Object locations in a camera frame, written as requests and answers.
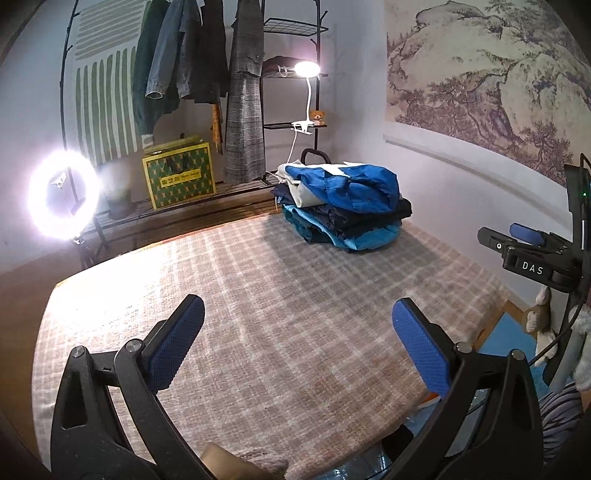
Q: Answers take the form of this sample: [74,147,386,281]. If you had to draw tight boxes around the landscape wall painting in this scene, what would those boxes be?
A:
[385,0,591,186]

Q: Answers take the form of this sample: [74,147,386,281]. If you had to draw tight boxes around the navy folded garment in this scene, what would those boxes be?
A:
[270,185,413,232]

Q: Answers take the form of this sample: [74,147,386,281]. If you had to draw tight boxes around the black tripod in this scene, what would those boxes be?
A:
[69,234,112,269]

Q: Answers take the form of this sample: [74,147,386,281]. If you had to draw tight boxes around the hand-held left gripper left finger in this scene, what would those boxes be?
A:
[50,293,206,480]

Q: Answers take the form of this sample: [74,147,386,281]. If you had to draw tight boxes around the ring light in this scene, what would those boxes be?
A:
[28,150,101,241]

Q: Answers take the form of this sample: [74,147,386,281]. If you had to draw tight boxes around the brown bag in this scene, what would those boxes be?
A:
[263,55,297,78]

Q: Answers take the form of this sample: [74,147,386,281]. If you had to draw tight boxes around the black metal clothes rack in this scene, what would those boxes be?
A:
[59,0,334,252]

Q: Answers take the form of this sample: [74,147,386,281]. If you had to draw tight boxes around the orange scarf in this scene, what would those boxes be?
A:
[210,104,225,156]

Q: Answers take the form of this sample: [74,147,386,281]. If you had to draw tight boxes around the light grey and blue jacket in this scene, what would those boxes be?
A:
[276,161,400,215]

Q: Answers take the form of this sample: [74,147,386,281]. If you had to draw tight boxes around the person's right hand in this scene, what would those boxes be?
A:
[525,288,591,393]

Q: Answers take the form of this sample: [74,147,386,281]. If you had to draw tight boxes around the blue floor mat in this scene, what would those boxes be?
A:
[480,311,543,365]

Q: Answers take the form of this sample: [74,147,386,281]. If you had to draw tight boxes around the denim hanging jacket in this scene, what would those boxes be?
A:
[145,0,200,101]

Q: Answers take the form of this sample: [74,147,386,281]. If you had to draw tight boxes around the green hanging jacket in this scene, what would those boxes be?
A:
[131,0,172,138]

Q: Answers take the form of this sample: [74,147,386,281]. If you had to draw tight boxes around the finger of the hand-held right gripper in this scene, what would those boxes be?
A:
[509,223,550,246]
[478,226,511,254]

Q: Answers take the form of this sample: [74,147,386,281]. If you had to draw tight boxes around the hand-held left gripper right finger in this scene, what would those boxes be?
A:
[392,298,546,480]

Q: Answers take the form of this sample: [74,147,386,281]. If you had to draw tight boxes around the dark plant pot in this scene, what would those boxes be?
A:
[104,175,136,220]

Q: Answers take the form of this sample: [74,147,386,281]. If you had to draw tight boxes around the yellow green patterned box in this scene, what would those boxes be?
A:
[142,136,218,211]

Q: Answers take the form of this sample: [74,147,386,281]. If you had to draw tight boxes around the plaid long coat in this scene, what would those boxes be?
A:
[224,0,269,184]

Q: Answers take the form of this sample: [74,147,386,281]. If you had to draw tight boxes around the cyan folded garment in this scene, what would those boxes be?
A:
[283,205,402,253]

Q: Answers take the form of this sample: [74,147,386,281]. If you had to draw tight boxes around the plaid blanket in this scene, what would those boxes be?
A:
[34,215,509,480]

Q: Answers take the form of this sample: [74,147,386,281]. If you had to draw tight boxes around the person's striped dark clothing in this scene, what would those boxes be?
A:
[538,382,588,468]

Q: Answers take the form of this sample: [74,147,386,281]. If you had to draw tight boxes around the black hanging garment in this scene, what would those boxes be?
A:
[189,0,230,105]

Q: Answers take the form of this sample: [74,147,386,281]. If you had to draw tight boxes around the white clip lamp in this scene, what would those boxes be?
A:
[277,60,322,178]

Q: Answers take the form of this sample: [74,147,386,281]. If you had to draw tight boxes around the green striped wall hanging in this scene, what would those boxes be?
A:
[74,0,149,168]

